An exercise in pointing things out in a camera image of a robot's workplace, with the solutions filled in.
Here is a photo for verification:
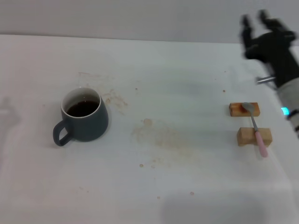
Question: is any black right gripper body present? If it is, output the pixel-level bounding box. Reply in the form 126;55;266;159
244;20;299;88

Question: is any pink handled metal spoon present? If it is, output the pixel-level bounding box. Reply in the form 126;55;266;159
241;102;269;158

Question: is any grey ceramic coffee cup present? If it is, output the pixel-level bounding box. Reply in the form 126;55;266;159
52;87;109;147

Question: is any stained flat wooden block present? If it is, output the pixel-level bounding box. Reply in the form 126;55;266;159
228;102;261;117

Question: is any notched light wooden block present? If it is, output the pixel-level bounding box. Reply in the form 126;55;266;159
237;127;273;147

